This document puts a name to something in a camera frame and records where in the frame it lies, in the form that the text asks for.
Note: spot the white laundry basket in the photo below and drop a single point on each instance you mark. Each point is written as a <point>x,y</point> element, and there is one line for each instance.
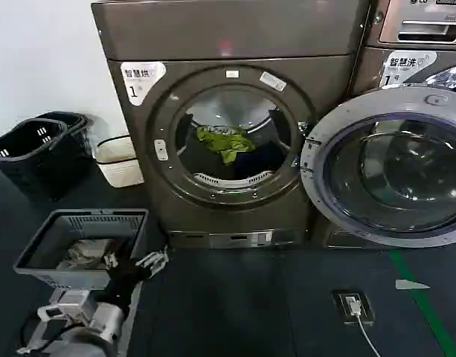
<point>119,167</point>

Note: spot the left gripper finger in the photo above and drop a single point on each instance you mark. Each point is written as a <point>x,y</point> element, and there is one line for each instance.
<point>153,262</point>
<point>109,259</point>

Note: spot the grey washer with label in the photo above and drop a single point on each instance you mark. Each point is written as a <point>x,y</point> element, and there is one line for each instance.
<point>369,67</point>

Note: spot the white numbered dryer sticker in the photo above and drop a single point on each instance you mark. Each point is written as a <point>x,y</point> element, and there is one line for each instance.
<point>140,83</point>

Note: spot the grey plastic laundry basket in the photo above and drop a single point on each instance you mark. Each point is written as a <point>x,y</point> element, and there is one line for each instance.
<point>82,223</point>

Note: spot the pale grey cloth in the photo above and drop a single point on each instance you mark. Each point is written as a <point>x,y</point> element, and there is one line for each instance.
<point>82,253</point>

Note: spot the green garment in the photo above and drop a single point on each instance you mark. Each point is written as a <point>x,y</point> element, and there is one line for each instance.
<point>224,141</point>

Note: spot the grey front-load dryer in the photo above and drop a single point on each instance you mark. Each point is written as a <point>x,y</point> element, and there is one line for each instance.
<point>227,33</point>

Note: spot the green floor tape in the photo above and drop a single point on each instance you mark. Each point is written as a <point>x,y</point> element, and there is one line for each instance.
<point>424,308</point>

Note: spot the round glass dryer door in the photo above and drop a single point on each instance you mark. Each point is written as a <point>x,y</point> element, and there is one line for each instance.
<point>395,171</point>

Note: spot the floor socket box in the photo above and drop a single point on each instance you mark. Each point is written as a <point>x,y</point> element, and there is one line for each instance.
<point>352,308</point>

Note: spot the white numbered washer sticker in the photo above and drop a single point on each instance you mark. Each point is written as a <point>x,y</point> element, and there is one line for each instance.
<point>406,68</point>

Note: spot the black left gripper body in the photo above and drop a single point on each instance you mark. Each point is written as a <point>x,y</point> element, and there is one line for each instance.
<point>125,277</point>

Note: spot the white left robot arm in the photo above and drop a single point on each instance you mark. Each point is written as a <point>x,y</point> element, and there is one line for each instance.
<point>86,327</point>

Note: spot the large black laundry basket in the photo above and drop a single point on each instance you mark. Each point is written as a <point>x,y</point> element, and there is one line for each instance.
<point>23,163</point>

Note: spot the dark blue garment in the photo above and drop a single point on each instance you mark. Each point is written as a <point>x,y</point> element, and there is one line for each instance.
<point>257,156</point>

